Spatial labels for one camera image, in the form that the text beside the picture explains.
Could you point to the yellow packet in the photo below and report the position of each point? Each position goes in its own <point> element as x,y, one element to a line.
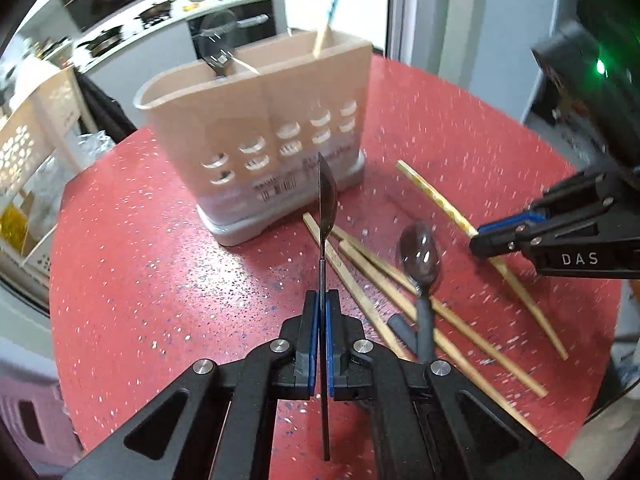
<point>12,222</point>

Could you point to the clear plastic bag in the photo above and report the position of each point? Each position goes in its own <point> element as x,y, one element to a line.
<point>95,147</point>

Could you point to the dark cloth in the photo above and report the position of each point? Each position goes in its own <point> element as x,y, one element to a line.
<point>105,107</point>

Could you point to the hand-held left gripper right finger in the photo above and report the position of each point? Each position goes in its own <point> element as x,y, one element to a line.
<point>331,347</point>

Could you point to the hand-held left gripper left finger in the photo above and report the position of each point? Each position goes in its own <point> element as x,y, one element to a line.
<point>311,345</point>

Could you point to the blue-striped wooden chopstick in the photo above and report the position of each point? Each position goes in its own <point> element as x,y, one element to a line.
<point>325,30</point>

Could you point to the beige plastic utensil holder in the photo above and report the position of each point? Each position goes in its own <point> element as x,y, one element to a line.
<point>200,125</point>

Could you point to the plain wooden chopstick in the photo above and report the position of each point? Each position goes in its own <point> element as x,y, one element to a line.
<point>475,374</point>
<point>350,280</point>
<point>467,334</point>
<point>435,200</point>

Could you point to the white perforated storage rack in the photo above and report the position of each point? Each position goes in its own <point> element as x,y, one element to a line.
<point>35,125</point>

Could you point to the pink plastic stool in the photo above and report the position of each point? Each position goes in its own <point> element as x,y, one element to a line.
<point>30,425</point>

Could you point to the black gas stove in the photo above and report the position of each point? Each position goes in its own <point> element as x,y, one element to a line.
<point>125,27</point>

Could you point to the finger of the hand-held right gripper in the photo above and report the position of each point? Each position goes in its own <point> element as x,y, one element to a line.
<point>515,222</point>
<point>575,257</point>

